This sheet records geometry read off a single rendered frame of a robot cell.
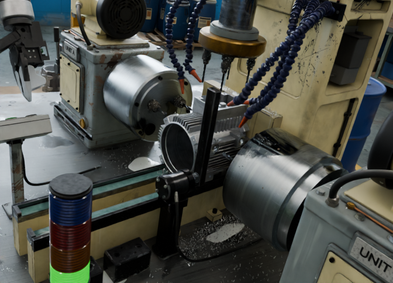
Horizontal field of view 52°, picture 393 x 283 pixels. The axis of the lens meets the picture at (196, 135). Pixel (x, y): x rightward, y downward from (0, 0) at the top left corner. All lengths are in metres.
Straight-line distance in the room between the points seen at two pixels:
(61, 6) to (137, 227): 5.80
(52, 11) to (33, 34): 5.51
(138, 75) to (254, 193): 0.58
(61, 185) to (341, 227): 0.48
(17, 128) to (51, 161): 0.39
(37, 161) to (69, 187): 0.88
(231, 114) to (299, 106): 0.21
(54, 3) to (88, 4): 5.13
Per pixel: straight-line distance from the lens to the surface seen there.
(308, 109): 1.20
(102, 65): 1.42
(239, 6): 1.06
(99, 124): 1.50
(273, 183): 0.89
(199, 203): 1.20
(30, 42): 1.17
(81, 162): 1.46
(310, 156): 0.92
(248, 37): 1.06
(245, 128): 1.18
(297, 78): 1.22
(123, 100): 1.29
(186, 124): 1.08
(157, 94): 1.29
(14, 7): 1.18
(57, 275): 0.69
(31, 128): 1.11
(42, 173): 1.41
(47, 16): 6.70
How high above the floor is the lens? 1.56
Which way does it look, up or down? 26 degrees down
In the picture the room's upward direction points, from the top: 9 degrees clockwise
